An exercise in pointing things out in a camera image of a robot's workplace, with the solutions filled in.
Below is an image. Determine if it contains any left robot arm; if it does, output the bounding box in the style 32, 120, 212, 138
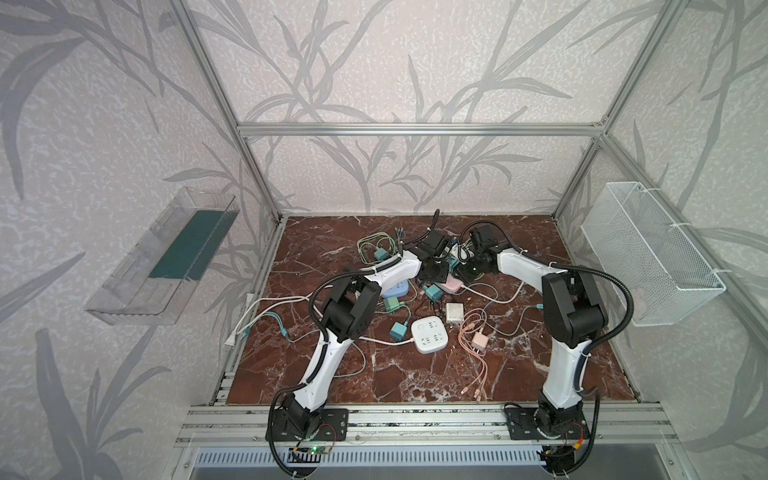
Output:
273, 227, 450, 435

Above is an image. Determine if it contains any white power cord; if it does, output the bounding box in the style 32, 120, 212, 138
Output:
224, 293, 415, 380

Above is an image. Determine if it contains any aluminium front rail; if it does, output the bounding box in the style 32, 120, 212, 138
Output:
174, 402, 680, 447

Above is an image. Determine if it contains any white power strip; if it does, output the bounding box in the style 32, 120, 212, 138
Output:
411, 316, 449, 354

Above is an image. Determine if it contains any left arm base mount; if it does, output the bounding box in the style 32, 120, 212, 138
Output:
265, 408, 349, 442

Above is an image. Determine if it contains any pink charging cable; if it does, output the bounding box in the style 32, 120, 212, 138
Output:
455, 308, 490, 402

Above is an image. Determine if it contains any clear plastic wall tray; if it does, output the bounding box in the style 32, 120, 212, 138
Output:
85, 187, 240, 326

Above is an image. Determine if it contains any green cable bundle left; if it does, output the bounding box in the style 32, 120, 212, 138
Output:
356, 227, 421, 265

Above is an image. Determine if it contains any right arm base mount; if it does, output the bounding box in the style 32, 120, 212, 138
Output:
503, 402, 591, 441

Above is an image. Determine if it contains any pink power strip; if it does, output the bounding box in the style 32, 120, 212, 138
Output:
437, 275, 464, 295

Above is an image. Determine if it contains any teal multi-head cable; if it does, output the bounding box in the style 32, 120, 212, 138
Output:
239, 310, 289, 340

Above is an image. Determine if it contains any white wire mesh basket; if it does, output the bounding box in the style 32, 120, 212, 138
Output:
581, 182, 726, 327

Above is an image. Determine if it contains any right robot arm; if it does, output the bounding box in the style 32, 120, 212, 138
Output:
455, 221, 635, 428

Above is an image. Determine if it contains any blue power strip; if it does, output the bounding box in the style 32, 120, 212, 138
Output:
382, 281, 410, 298

